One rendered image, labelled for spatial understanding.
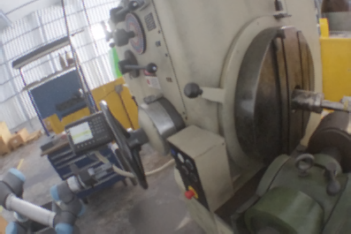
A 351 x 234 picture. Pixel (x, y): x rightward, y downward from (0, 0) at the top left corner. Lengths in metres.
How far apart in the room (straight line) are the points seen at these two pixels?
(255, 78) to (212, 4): 0.25
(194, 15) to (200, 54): 0.11
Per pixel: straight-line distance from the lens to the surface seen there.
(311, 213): 0.39
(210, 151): 0.47
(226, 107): 0.56
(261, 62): 0.55
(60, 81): 2.57
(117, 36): 0.70
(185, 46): 0.50
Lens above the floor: 1.61
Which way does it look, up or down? 20 degrees down
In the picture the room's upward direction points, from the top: 17 degrees counter-clockwise
